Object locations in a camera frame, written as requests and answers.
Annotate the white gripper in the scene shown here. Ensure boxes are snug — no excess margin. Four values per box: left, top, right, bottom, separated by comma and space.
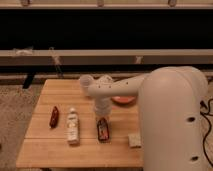
94, 101, 111, 125

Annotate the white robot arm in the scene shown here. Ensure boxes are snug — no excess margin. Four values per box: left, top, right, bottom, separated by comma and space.
79, 66, 208, 171

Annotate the orange ceramic cup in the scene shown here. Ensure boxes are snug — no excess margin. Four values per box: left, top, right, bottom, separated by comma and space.
112, 96, 135, 104

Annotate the white plastic bottle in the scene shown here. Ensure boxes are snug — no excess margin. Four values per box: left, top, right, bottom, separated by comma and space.
67, 108, 79, 145

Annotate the beige sponge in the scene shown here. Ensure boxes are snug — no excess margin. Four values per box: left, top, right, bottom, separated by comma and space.
128, 133, 141, 148

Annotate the dark red snack bar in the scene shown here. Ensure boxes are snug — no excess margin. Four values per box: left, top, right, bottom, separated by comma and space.
49, 106, 59, 128

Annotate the wooden table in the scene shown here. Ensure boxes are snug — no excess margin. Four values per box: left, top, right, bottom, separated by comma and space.
16, 79, 143, 168

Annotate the black cable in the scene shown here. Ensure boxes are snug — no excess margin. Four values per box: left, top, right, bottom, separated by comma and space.
199, 97, 213, 168

